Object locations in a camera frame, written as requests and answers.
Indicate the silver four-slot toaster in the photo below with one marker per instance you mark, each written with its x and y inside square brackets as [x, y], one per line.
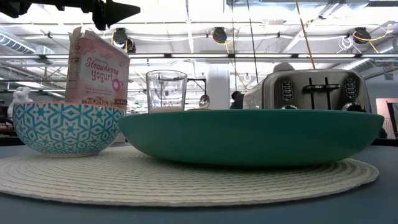
[273, 96]

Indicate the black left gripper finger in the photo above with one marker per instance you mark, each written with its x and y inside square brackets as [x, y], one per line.
[119, 12]

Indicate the green round plate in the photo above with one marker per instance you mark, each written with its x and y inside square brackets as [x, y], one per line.
[248, 137]

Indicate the white round pillar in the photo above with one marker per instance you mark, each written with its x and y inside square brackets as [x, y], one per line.
[219, 90]

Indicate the white round woven placemat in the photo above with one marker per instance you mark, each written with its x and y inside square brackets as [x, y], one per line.
[155, 183]

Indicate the long ceiling light strip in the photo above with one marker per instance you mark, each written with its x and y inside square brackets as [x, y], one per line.
[199, 56]

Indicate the pink strawberry yogurt cereal box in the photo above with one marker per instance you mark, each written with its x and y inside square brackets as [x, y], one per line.
[96, 74]

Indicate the clear drinking glass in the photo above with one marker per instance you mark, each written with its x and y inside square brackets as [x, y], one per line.
[166, 93]

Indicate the person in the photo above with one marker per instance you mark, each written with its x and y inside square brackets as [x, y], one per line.
[237, 99]

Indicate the white robot figure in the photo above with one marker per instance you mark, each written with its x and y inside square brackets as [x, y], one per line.
[19, 99]

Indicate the grey ventilation duct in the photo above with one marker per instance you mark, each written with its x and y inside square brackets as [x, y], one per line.
[15, 43]

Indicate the silver metal spoon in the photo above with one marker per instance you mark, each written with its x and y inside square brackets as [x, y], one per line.
[204, 101]

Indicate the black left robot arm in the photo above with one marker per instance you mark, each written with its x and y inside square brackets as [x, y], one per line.
[15, 7]

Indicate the wooden framed panel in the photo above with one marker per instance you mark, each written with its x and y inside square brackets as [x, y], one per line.
[382, 118]

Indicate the patterned ceramic bowl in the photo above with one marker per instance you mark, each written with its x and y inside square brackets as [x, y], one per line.
[65, 130]

